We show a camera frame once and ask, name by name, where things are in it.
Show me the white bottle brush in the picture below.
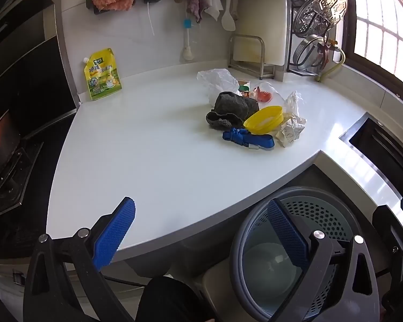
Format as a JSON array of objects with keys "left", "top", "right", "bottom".
[{"left": 182, "top": 18, "right": 195, "bottom": 61}]

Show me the yellow plastic bowl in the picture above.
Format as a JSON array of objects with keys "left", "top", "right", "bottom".
[{"left": 243, "top": 105, "right": 285, "bottom": 133}]

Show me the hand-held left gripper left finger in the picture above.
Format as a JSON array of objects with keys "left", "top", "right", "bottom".
[{"left": 23, "top": 196, "right": 136, "bottom": 322}]

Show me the metal cutting board holder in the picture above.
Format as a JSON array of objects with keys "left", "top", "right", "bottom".
[{"left": 228, "top": 34, "right": 276, "bottom": 78}]

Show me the window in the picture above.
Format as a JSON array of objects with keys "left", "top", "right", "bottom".
[{"left": 343, "top": 0, "right": 403, "bottom": 89}]

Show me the clear plastic bag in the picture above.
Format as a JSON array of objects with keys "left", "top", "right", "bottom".
[{"left": 197, "top": 68, "right": 240, "bottom": 106}]

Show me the metal steamer plate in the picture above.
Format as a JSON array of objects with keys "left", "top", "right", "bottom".
[{"left": 294, "top": 0, "right": 349, "bottom": 37}]

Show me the metal pot lid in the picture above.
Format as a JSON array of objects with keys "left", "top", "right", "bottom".
[{"left": 293, "top": 34, "right": 328, "bottom": 69}]

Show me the grey perforated trash bin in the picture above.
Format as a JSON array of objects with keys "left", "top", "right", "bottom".
[{"left": 230, "top": 186, "right": 380, "bottom": 322}]

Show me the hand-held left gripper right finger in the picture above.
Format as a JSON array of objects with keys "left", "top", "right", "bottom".
[{"left": 267, "top": 199, "right": 380, "bottom": 322}]

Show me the white rice paddle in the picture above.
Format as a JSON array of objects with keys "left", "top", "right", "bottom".
[{"left": 221, "top": 0, "right": 237, "bottom": 31}]

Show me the purple cloth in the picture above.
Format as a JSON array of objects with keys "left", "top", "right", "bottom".
[{"left": 187, "top": 0, "right": 209, "bottom": 24}]

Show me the person's dark trouser leg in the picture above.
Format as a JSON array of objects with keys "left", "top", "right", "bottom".
[{"left": 134, "top": 275, "right": 215, "bottom": 322}]

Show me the black dish rack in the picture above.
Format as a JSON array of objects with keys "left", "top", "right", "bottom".
[{"left": 286, "top": 0, "right": 348, "bottom": 74}]

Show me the orange gas valve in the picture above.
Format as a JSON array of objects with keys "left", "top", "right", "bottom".
[{"left": 317, "top": 38, "right": 338, "bottom": 68}]

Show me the dark sink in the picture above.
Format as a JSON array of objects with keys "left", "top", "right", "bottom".
[{"left": 339, "top": 112, "right": 403, "bottom": 195}]

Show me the paper ball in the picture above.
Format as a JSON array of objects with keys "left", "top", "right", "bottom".
[{"left": 275, "top": 113, "right": 307, "bottom": 148}]

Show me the yellow hose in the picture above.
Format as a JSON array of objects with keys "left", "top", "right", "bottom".
[{"left": 317, "top": 49, "right": 346, "bottom": 82}]

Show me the yellow spout pouch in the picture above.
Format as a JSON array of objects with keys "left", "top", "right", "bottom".
[{"left": 82, "top": 47, "right": 123, "bottom": 101}]

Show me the large white cutting board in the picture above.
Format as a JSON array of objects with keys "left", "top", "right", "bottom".
[{"left": 237, "top": 0, "right": 287, "bottom": 66}]

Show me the black range hood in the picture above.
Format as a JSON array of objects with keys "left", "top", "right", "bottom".
[{"left": 0, "top": 0, "right": 79, "bottom": 141}]

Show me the black gas stove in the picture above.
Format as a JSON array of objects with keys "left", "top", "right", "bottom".
[{"left": 0, "top": 109, "right": 44, "bottom": 222}]

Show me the blue strap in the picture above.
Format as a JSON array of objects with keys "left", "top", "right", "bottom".
[{"left": 222, "top": 127, "right": 275, "bottom": 150}]

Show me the white plastic straw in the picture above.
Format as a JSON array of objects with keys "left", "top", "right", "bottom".
[{"left": 147, "top": 3, "right": 155, "bottom": 36}]

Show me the orange plastic piece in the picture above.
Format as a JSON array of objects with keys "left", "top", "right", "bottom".
[{"left": 252, "top": 87, "right": 272, "bottom": 103}]

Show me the dark grey cloth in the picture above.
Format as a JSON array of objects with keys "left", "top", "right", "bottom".
[{"left": 206, "top": 91, "right": 260, "bottom": 131}]

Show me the white cloth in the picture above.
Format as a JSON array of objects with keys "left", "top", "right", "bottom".
[{"left": 204, "top": 0, "right": 224, "bottom": 21}]

